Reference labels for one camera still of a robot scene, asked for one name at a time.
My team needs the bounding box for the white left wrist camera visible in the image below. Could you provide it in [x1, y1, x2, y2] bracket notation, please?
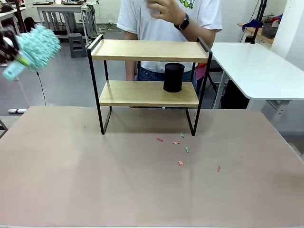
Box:
[1, 37, 14, 48]

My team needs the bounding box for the large white table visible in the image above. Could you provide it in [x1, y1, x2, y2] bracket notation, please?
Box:
[210, 42, 304, 119]

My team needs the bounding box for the two-tier wooden metal shelf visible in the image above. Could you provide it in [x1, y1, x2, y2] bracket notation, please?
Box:
[86, 34, 213, 137]

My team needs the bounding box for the person's right forearm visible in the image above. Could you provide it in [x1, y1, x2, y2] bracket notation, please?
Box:
[123, 29, 136, 81]

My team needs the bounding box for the black stand pole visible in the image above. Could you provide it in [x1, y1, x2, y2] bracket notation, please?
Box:
[14, 0, 27, 34]

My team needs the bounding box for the black backpack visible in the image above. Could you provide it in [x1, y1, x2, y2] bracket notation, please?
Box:
[23, 16, 36, 31]

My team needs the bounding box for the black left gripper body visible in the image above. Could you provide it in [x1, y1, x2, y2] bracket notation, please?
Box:
[0, 26, 21, 65]

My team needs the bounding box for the thin black floor cable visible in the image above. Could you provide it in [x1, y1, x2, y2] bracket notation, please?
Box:
[36, 71, 48, 106]

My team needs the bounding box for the blue cloth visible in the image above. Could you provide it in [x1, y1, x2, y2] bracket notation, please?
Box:
[242, 19, 264, 31]

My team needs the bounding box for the teal chenille duster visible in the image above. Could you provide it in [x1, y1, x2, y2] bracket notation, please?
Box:
[2, 23, 61, 83]

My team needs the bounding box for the black box under table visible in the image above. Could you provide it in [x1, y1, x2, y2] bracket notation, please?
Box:
[220, 79, 250, 110]

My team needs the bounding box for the person's left hand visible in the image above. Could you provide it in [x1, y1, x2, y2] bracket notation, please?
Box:
[146, 0, 187, 24]

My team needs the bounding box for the orange red fabric item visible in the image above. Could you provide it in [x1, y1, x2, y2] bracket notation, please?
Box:
[195, 62, 208, 80]

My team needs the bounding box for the person's left forearm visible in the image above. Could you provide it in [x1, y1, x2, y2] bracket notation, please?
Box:
[184, 20, 217, 52]

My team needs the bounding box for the black cylindrical container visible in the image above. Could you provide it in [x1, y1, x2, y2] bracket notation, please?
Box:
[162, 62, 185, 93]

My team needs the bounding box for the dark mesh basket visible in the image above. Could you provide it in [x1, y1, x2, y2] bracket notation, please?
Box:
[262, 22, 280, 39]

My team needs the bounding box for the person in white t-shirt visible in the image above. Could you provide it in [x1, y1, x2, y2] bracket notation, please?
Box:
[116, 0, 223, 83]

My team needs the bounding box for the black wrist watch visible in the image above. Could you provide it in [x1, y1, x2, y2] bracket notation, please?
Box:
[174, 13, 190, 31]

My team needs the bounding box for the black tripod pole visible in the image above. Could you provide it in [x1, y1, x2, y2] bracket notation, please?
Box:
[250, 0, 268, 45]

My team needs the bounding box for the wooden bench table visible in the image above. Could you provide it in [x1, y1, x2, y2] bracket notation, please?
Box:
[237, 22, 274, 45]

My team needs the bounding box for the grey-legged work table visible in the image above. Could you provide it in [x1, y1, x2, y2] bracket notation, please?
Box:
[33, 1, 98, 46]

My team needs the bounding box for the grey plastic step stool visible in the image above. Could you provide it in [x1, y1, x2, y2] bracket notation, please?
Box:
[68, 33, 88, 58]

